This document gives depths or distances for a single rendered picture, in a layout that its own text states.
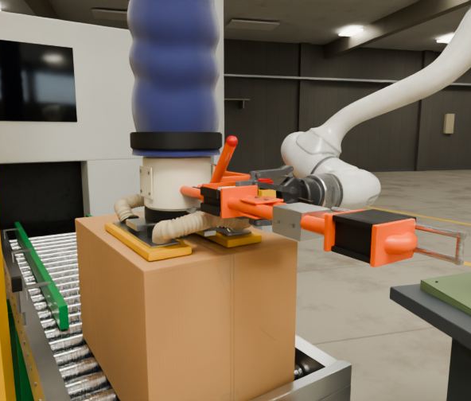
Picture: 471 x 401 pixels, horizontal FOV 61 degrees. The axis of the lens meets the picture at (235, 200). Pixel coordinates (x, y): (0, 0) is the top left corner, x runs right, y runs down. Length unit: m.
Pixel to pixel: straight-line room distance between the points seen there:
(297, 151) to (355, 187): 0.19
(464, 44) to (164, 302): 0.83
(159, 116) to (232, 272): 0.38
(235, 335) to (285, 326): 0.15
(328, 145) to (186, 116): 0.37
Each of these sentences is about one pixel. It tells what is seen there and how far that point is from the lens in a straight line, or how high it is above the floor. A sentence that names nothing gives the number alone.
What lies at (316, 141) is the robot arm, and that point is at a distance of 1.04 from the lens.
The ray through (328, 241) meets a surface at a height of 1.07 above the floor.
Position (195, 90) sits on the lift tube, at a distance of 0.94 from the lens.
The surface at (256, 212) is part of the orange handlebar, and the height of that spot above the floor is 1.08.
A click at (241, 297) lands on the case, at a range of 0.94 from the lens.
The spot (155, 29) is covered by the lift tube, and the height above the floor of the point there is 1.43.
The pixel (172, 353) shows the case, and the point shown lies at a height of 0.76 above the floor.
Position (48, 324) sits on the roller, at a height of 0.54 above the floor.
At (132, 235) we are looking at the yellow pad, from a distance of 0.98.
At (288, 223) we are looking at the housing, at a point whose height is 1.08.
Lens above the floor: 1.21
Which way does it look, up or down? 9 degrees down
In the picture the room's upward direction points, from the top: straight up
